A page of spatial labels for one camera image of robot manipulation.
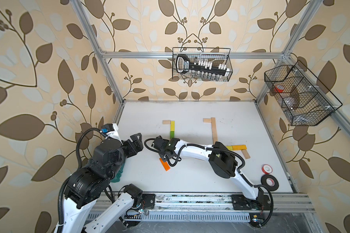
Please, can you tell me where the yellow long block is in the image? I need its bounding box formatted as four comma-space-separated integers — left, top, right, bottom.
170, 121, 175, 132

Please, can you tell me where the wood small block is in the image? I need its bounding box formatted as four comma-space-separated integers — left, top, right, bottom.
203, 118, 212, 123

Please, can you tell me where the wood long block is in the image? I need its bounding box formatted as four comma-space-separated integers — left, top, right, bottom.
211, 117, 216, 130
212, 128, 218, 144

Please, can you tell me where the amber yellow block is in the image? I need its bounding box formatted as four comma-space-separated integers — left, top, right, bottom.
232, 145, 247, 150

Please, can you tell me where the wood small block lowest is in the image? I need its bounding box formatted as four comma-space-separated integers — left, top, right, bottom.
241, 150, 251, 159

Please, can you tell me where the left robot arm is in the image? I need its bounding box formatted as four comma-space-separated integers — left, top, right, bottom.
54, 123, 144, 233

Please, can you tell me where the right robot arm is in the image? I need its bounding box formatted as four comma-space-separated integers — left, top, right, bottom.
144, 136, 274, 228

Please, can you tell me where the black socket tool set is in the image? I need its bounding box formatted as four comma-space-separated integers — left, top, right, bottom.
172, 53, 233, 79

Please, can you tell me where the black tape roll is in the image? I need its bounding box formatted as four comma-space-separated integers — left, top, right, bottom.
261, 174, 279, 191

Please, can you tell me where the red tape roll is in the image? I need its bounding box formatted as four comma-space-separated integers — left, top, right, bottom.
262, 164, 273, 174

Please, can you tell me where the red cup in basket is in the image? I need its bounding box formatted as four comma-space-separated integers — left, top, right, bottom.
274, 84, 285, 93

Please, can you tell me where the back wire basket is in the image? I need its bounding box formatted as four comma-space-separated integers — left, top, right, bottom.
172, 47, 233, 82

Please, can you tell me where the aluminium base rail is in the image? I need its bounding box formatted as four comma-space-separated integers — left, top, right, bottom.
87, 192, 316, 223

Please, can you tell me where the side wire basket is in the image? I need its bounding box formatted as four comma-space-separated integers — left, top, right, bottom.
264, 60, 343, 126

